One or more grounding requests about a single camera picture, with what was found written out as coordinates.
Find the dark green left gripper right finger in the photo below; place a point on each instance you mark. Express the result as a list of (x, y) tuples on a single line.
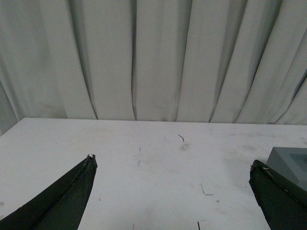
[(283, 203)]

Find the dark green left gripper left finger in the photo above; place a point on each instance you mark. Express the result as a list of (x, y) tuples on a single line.
[(60, 206)]

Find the gray square base block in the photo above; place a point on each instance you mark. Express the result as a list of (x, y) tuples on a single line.
[(291, 163)]

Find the white pleated curtain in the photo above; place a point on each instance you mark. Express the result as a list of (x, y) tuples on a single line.
[(218, 61)]

